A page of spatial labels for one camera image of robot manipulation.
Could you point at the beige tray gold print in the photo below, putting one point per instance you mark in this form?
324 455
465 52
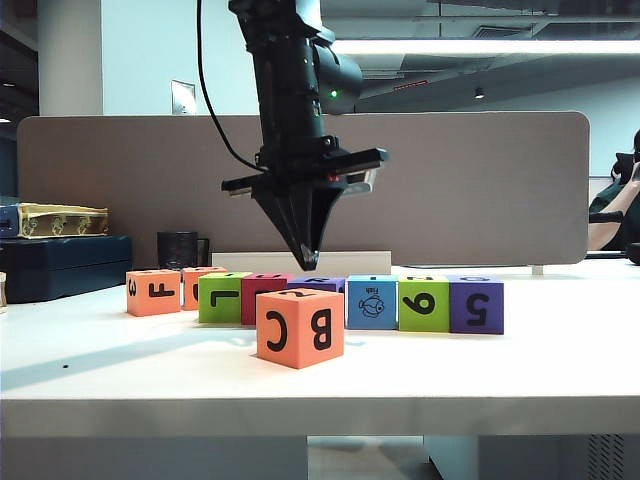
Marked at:
2 295

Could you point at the white partition foot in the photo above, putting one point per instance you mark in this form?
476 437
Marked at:
538 270

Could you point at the purple block R D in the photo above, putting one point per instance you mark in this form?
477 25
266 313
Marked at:
320 284

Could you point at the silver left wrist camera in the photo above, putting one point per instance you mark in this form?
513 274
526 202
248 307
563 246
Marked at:
365 180

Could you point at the green block T L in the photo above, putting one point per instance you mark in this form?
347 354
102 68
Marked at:
220 312

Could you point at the green block N 9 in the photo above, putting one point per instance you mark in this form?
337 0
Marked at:
425 320

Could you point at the orange block Q D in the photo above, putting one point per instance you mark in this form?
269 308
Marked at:
189 297

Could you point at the red LED sign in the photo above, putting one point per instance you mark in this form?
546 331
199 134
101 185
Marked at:
411 84

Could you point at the red block U P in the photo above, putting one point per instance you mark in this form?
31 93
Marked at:
250 300

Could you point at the grey-brown desk partition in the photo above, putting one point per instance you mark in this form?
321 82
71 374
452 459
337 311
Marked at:
450 200

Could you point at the black mug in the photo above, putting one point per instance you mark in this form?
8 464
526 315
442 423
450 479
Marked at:
177 250

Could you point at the white table leg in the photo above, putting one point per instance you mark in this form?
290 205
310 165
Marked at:
450 457

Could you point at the white wall poster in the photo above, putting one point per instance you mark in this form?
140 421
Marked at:
182 97

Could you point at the orange block F 3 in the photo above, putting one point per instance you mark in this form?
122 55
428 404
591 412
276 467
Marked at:
145 307

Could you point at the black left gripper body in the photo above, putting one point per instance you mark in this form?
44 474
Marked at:
305 167

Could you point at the purple block G R 5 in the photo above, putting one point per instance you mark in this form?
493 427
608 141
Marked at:
480 320

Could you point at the black rounded device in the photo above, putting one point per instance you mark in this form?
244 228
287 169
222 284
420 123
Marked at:
634 252

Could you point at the round ceiling spot lamp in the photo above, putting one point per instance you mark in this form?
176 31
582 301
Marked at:
479 93

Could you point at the long ceiling light strip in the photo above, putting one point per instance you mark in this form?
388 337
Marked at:
490 46

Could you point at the orange block 2 B C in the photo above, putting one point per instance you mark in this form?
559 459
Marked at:
300 310

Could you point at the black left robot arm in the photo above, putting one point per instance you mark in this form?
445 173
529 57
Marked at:
295 75

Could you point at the yellow patterned box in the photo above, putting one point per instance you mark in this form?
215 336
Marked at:
60 222

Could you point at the seated person green top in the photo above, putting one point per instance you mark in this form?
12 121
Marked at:
612 200

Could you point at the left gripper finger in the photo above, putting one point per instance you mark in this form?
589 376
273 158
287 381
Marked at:
320 220
287 225

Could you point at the blue block I A fish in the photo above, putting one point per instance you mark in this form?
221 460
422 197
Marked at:
370 320

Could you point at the dark blue hard case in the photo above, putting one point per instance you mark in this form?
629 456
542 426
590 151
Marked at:
65 265

